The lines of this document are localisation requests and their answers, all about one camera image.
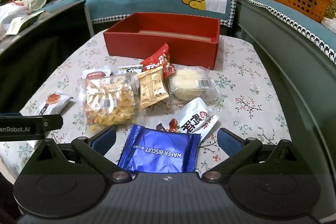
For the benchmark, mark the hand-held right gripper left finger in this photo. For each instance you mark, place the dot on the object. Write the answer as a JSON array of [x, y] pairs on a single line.
[[105, 138]]

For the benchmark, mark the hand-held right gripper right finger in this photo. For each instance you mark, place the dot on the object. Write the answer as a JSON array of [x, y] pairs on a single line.
[[228, 140]]

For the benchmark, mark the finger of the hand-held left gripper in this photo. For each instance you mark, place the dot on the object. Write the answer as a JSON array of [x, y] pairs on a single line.
[[53, 123]]

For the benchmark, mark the small white orange snack packet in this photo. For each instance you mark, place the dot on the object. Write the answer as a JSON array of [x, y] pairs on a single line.
[[52, 103]]

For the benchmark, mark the clear bag of yellow snacks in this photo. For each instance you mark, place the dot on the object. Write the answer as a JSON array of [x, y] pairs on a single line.
[[110, 103]]

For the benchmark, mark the white snack packet red print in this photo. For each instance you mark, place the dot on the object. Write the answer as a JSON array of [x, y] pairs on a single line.
[[194, 113]]

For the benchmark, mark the blue wafer biscuit packet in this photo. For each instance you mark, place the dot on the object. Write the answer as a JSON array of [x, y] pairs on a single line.
[[157, 150]]

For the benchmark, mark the vacuum pack of sausages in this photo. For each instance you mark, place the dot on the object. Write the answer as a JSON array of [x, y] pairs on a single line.
[[94, 74]]

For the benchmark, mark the clear white pastry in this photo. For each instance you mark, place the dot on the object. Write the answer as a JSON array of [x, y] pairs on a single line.
[[189, 85]]

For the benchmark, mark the beige snack packet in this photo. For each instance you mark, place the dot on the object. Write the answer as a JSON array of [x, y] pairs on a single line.
[[152, 87]]

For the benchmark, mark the white green wafer packet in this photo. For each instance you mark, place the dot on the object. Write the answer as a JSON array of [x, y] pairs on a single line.
[[128, 70]]

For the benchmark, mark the red gummy candy packet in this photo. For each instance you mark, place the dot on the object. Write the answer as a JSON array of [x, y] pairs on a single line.
[[160, 61]]

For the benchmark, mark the red cardboard box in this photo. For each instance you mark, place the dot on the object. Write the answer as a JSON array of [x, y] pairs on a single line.
[[157, 48]]

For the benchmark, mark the floral tablecloth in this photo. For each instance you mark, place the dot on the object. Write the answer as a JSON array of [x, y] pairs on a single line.
[[249, 87]]

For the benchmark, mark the white green plastic bag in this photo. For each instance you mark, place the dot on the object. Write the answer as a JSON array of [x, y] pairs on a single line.
[[23, 22]]

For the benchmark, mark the white patterned cloth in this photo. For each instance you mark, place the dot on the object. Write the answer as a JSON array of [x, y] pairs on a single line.
[[10, 14]]

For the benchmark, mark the teal houndstooth trim sofa cover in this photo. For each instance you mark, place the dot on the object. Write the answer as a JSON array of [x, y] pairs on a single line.
[[278, 11]]

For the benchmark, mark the yellow mesh basket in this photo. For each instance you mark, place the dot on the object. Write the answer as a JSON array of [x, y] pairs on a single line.
[[329, 1]]

